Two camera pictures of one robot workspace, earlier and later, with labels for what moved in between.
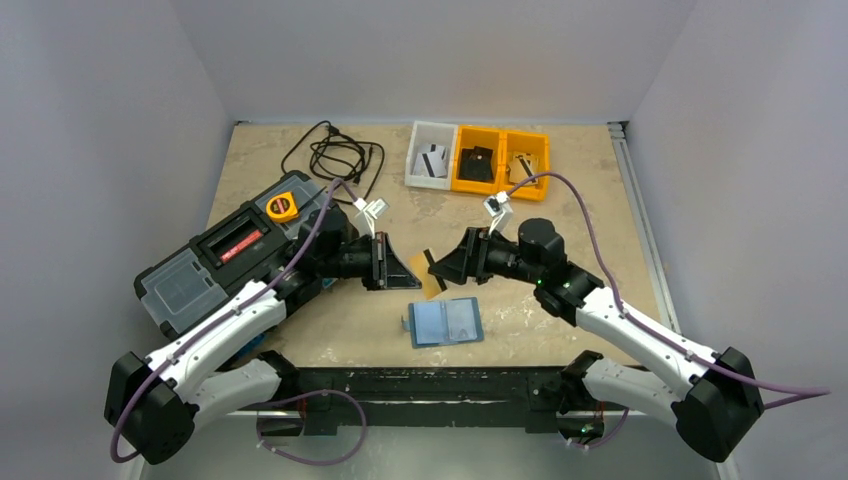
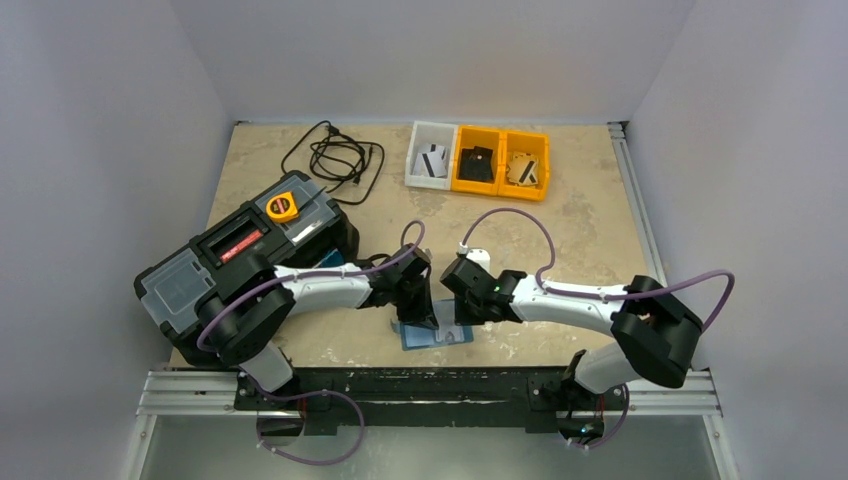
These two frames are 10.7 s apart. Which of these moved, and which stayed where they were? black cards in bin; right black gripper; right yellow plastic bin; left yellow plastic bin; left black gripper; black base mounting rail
Moved: left black gripper; right black gripper
Stayed: right yellow plastic bin; left yellow plastic bin; black cards in bin; black base mounting rail
